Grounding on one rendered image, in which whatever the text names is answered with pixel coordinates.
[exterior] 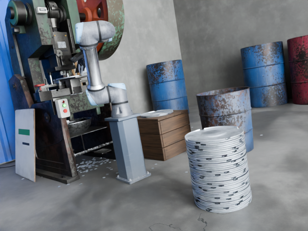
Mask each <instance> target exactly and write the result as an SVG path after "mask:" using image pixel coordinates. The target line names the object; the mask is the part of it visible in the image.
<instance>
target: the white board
mask: <svg viewBox="0 0 308 231"><path fill-rule="evenodd" d="M15 150H16V174H18V175H20V176H23V177H25V178H27V179H29V180H31V181H33V182H36V180H35V109H22V110H16V111H15Z"/></svg>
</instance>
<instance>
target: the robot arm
mask: <svg viewBox="0 0 308 231"><path fill-rule="evenodd" d="M115 32H116V30H115V27H114V26H113V25H112V24H111V23H110V22H107V21H103V20H99V21H91V22H81V23H77V24H76V25H75V35H76V43H77V44H79V47H80V52H79V53H77V54H76V55H75V56H73V57H72V58H71V59H70V60H71V62H73V63H75V62H77V61H78V62H77V65H78V69H79V72H80V75H81V76H82V75H83V74H84V73H85V72H87V75H88V82H89V85H88V86H87V89H86V94H87V97H88V100H89V103H90V104H91V105H92V106H94V105H101V104H106V103H111V104H112V110H111V118H120V117H125V116H130V115H133V111H132V109H131V107H130V105H129V103H128V98H127V91H126V86H125V84H124V83H108V86H105V84H104V83H103V82H102V78H101V73H100V67H99V59H98V53H97V48H96V47H97V46H98V44H99V43H103V42H110V41H112V37H114V35H115Z"/></svg>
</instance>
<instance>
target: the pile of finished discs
mask: <svg viewBox="0 0 308 231"><path fill-rule="evenodd" d="M172 112H173V110H171V109H167V110H158V111H156V112H155V111H151V112H147V113H144V114H141V117H142V118H150V117H158V116H164V115H167V114H170V113H172Z"/></svg>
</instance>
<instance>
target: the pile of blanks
mask: <svg viewBox="0 0 308 231"><path fill-rule="evenodd" d="M185 142H186V147H187V157H188V161H189V168H190V174H191V183H192V191H193V195H194V202H195V204H196V205H197V206H198V207H199V208H200V209H202V210H205V211H209V212H213V213H228V212H234V211H237V210H240V209H243V208H245V207H246V206H248V204H250V203H251V200H252V192H251V188H250V179H249V168H248V160H247V152H246V146H245V136H244V132H243V134H241V135H239V136H237V137H234V138H231V139H227V140H222V141H216V142H191V141H188V140H186V139H185Z"/></svg>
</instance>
